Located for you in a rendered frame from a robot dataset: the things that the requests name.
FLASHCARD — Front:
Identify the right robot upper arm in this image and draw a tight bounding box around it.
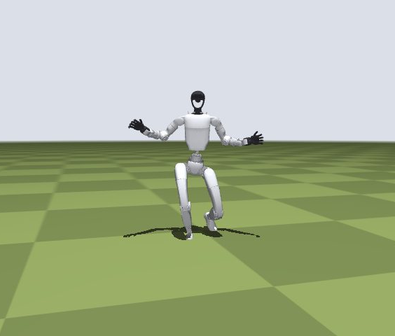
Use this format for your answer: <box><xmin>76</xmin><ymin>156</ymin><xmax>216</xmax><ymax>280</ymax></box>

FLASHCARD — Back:
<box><xmin>160</xmin><ymin>115</ymin><xmax>186</xmax><ymax>141</ymax></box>

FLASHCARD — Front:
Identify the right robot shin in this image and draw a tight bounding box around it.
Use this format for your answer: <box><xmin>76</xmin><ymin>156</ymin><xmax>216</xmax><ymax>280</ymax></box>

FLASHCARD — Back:
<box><xmin>180</xmin><ymin>205</ymin><xmax>192</xmax><ymax>234</ymax></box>

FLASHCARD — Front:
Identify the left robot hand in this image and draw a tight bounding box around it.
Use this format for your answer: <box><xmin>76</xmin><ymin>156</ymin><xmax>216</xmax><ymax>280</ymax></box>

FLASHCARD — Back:
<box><xmin>244</xmin><ymin>131</ymin><xmax>263</xmax><ymax>146</ymax></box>

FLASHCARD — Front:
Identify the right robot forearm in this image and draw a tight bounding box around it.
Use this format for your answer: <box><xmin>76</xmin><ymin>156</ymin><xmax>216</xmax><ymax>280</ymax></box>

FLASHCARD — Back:
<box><xmin>143</xmin><ymin>129</ymin><xmax>161</xmax><ymax>139</ymax></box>

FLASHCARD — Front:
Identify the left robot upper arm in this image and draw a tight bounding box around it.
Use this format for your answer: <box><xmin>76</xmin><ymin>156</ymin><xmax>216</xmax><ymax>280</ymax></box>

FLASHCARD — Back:
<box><xmin>210</xmin><ymin>116</ymin><xmax>231</xmax><ymax>146</ymax></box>

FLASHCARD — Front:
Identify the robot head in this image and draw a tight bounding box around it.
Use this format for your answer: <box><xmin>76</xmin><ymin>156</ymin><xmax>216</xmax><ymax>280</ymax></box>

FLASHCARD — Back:
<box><xmin>191</xmin><ymin>91</ymin><xmax>205</xmax><ymax>115</ymax></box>

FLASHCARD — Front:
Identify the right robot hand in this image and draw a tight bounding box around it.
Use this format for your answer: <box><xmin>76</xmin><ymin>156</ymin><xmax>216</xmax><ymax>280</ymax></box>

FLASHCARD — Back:
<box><xmin>128</xmin><ymin>119</ymin><xmax>150</xmax><ymax>133</ymax></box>

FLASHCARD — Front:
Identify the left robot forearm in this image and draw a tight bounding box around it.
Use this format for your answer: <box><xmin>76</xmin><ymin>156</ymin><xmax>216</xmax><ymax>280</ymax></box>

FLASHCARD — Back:
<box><xmin>230</xmin><ymin>136</ymin><xmax>248</xmax><ymax>146</ymax></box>

